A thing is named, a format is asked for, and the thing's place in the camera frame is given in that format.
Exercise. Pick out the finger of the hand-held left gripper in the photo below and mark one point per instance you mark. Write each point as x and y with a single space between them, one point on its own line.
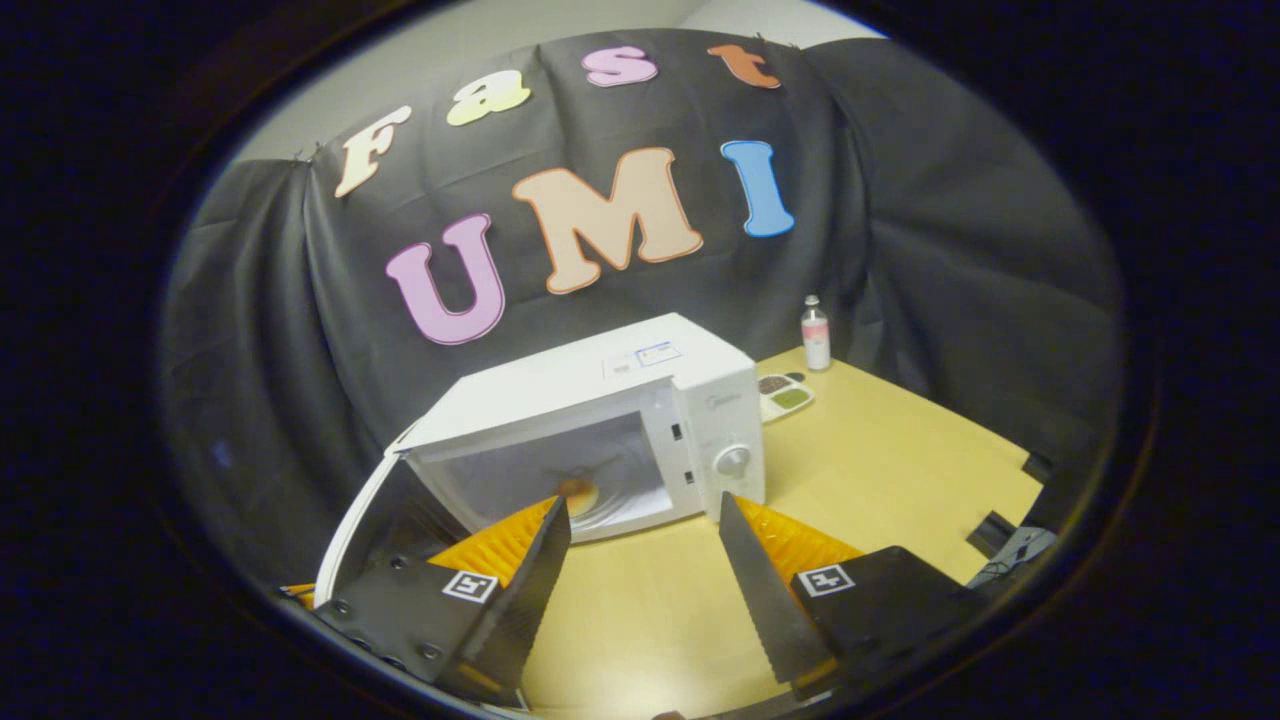
298 594

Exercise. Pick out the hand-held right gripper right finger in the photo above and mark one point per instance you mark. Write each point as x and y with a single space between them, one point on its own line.
770 600

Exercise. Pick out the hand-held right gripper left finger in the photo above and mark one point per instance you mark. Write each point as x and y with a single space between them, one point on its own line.
520 610

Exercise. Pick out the sugared donut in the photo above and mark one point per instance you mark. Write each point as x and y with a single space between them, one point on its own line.
578 492

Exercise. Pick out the white microwave oven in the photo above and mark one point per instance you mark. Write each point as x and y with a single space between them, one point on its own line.
560 385

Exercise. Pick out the divided snack tray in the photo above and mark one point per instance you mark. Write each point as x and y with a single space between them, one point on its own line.
790 400

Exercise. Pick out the black table edge clamp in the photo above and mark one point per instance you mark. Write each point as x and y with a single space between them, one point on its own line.
1038 467
990 530

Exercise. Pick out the small clear bottle pink label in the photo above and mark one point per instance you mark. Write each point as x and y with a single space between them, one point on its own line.
816 345

